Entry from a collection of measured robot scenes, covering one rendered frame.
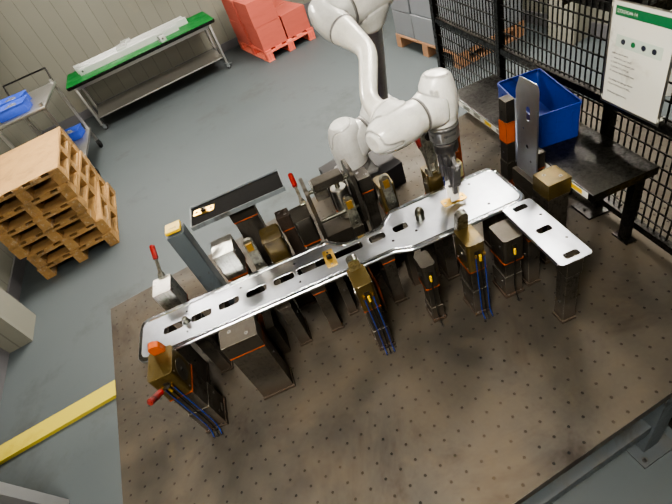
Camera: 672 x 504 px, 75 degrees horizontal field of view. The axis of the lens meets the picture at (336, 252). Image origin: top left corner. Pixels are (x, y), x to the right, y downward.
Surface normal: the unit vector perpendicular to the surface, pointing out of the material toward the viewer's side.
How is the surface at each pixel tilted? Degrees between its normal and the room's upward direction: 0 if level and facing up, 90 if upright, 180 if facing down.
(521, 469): 0
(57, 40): 90
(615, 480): 0
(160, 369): 0
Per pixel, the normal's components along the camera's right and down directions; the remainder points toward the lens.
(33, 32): 0.42, 0.54
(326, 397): -0.29, -0.68
